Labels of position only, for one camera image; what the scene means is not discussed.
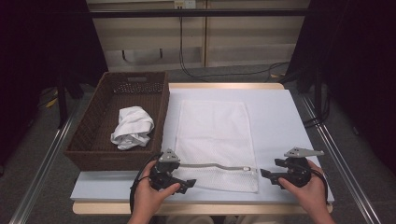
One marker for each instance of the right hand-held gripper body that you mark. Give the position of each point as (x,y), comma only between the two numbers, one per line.
(297,172)

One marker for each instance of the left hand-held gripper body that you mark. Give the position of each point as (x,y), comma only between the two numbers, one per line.
(165,174)

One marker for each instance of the white cloth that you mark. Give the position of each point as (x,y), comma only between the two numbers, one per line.
(132,127)

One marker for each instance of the white mesh laundry bag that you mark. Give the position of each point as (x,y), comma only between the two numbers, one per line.
(214,130)

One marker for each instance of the brown wicker basket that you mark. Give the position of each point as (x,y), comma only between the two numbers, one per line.
(93,137)

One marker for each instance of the person's right hand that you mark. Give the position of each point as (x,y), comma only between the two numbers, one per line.
(313,196)

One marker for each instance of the person's left hand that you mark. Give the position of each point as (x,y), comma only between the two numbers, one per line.
(146,197)

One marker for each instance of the light wooden table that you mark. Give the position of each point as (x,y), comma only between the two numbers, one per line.
(102,209)

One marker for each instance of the black metal stand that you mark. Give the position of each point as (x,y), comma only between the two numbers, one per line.
(318,93)
(62,102)

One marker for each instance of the dark curtain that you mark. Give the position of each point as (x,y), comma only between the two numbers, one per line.
(358,62)
(37,46)

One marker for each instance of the yellow floor tape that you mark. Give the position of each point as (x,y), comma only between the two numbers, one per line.
(51,103)

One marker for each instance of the black horizontal bar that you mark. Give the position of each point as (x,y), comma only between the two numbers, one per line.
(218,12)

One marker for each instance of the metal floor rail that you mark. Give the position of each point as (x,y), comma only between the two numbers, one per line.
(339,155)
(40,174)

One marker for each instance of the black wall bracket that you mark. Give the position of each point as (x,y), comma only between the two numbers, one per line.
(123,55)
(161,53)

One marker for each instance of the white wall outlet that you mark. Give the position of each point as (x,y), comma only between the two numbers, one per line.
(185,4)

